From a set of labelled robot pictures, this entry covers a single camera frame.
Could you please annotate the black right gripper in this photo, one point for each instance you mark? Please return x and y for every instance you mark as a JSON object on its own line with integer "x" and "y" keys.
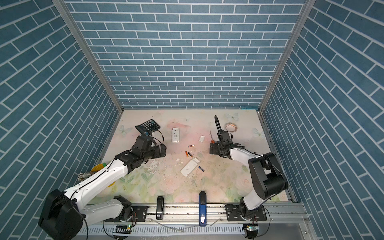
{"x": 213, "y": 148}

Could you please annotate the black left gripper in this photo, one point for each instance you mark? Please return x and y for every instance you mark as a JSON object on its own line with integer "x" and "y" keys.
{"x": 158, "y": 154}

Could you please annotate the orange handled screwdriver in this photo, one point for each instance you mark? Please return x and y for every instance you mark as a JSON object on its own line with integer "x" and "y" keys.
{"x": 212, "y": 139}

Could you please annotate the white air conditioner remote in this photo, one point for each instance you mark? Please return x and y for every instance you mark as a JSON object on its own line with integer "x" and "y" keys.
{"x": 175, "y": 135}

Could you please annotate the small white remote control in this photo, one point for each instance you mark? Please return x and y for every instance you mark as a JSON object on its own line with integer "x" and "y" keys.
{"x": 190, "y": 166}

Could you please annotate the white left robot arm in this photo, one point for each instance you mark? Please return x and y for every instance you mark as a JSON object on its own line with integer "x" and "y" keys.
{"x": 67, "y": 212}

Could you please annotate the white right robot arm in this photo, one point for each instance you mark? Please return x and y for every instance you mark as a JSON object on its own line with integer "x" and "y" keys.
{"x": 268, "y": 178}

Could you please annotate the tape roll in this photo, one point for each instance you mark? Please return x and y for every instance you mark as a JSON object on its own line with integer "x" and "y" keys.
{"x": 231, "y": 127}

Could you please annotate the black desktop calculator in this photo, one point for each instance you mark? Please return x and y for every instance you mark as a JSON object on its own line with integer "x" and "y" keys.
{"x": 148, "y": 127}

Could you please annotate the yellow pen cup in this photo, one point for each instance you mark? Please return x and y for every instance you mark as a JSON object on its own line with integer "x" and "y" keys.
{"x": 99, "y": 178}

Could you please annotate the black stapler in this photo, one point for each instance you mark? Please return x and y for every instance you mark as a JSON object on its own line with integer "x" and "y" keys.
{"x": 160, "y": 208}

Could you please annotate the blue stapler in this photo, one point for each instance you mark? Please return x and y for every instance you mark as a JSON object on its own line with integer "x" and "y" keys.
{"x": 202, "y": 209}

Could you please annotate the aluminium front rail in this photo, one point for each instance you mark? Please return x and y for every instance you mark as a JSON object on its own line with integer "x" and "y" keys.
{"x": 271, "y": 221}

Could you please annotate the aluminium corner post right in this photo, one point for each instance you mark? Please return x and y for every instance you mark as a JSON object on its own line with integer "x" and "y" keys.
{"x": 304, "y": 14}

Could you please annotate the aluminium corner post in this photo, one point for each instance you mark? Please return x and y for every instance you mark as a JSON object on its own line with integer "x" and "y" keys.
{"x": 304, "y": 14}
{"x": 75, "y": 31}

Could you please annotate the aluminium corner post left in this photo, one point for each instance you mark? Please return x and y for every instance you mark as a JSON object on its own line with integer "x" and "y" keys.
{"x": 75, "y": 31}

